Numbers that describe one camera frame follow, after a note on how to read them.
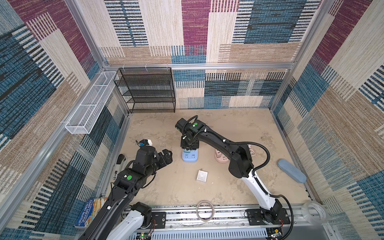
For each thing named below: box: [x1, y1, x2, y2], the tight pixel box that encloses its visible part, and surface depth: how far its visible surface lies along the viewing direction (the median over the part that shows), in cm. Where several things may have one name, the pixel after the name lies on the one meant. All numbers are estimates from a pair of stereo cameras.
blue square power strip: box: [182, 148, 199, 163], surface depth 95 cm
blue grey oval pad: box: [277, 158, 307, 183], surface depth 87 cm
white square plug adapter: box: [196, 168, 208, 183], surface depth 87 cm
